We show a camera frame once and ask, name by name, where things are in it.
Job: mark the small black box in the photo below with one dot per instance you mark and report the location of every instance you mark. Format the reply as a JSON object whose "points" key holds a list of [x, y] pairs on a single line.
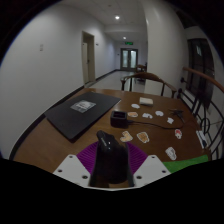
{"points": [[118, 120]]}

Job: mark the small dark transom window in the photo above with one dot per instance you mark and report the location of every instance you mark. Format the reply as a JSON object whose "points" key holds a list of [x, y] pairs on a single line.
{"points": [[186, 20]]}

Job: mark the white card with pen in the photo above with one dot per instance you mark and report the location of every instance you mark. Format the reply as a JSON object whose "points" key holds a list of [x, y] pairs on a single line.
{"points": [[201, 138]]}

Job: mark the tall dark window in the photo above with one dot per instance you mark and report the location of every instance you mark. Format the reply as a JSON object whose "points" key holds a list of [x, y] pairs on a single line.
{"points": [[200, 70]]}

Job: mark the glass double door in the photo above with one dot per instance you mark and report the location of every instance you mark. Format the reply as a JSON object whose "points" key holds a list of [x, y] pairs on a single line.
{"points": [[129, 59]]}

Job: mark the side doorway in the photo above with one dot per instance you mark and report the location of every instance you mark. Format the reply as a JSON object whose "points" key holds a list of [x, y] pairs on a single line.
{"points": [[88, 56]]}

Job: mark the black railing with wooden handrail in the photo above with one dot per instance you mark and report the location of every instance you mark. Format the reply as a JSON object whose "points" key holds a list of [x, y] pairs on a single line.
{"points": [[203, 76]]}

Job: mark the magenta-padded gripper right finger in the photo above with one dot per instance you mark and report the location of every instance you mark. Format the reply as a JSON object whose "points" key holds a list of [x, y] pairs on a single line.
{"points": [[146, 168]]}

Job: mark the black computer mouse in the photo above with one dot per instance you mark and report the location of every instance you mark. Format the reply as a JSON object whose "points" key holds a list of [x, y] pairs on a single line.
{"points": [[111, 160]]}

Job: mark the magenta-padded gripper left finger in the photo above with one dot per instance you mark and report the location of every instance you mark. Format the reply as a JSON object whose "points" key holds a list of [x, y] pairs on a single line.
{"points": [[80, 166]]}

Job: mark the red and white sticker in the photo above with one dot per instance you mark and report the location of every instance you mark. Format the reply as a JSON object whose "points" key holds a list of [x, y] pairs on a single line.
{"points": [[178, 133]]}

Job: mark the small beige sticker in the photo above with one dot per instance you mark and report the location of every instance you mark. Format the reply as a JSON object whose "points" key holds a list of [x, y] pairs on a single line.
{"points": [[132, 114]]}

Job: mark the round ceiling light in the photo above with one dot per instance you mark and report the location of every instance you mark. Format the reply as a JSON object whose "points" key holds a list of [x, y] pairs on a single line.
{"points": [[117, 17], [124, 38]]}

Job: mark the beige animal sticker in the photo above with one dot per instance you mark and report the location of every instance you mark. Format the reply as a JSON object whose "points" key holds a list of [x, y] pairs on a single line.
{"points": [[126, 136]]}

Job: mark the orange and white sticker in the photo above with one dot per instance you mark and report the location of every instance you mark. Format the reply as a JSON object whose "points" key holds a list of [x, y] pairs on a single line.
{"points": [[143, 137]]}

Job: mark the distant wooden chair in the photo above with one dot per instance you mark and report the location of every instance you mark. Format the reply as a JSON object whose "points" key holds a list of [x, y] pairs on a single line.
{"points": [[141, 67]]}

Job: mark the small white sticker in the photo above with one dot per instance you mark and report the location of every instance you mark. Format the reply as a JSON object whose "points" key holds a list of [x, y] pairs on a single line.
{"points": [[159, 113], [135, 106], [147, 115], [170, 120]]}

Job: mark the white figure sticker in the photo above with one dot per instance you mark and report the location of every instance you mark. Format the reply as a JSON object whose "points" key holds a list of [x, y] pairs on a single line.
{"points": [[170, 153]]}

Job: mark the green exit sign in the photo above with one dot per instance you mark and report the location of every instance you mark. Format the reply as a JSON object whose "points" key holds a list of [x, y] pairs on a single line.
{"points": [[129, 43]]}

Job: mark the black closed laptop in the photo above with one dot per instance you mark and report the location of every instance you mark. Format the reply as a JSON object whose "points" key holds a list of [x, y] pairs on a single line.
{"points": [[80, 116]]}

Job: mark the small white box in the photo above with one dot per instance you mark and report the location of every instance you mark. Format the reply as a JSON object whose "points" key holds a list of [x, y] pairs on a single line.
{"points": [[146, 101]]}

